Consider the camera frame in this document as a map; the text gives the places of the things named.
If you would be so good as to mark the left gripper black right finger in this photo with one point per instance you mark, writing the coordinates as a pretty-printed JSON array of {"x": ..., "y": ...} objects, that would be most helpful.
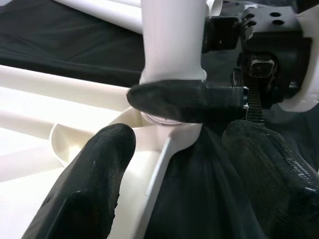
[{"x": 274, "y": 186}]

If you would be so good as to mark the white plastic table leg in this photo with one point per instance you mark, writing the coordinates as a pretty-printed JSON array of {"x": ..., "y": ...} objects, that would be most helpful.
[
  {"x": 112, "y": 15},
  {"x": 214, "y": 6},
  {"x": 172, "y": 37}
]

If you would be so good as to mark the white plastic table top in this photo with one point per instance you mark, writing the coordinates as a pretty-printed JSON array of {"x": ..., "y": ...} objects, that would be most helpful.
[{"x": 25, "y": 124}]

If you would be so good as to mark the black cloth table cover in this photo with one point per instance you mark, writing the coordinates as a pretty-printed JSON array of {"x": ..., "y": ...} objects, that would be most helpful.
[{"x": 62, "y": 49}]

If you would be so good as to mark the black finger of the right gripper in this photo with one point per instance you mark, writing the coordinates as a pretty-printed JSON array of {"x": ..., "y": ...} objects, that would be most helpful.
[
  {"x": 223, "y": 35},
  {"x": 179, "y": 99}
]

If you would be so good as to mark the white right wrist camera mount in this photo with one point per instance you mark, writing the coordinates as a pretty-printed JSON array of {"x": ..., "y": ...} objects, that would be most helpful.
[{"x": 310, "y": 99}]

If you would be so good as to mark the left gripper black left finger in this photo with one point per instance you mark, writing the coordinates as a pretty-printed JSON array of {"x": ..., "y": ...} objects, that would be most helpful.
[{"x": 94, "y": 174}]

